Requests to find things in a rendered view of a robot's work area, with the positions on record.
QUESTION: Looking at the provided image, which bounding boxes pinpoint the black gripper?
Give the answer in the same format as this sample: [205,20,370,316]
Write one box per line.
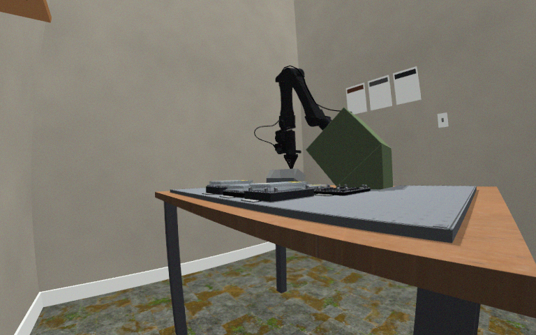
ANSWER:
[280,140,301,169]

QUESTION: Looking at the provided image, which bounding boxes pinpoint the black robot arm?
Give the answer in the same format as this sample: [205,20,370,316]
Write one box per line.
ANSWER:
[275,68,332,154]

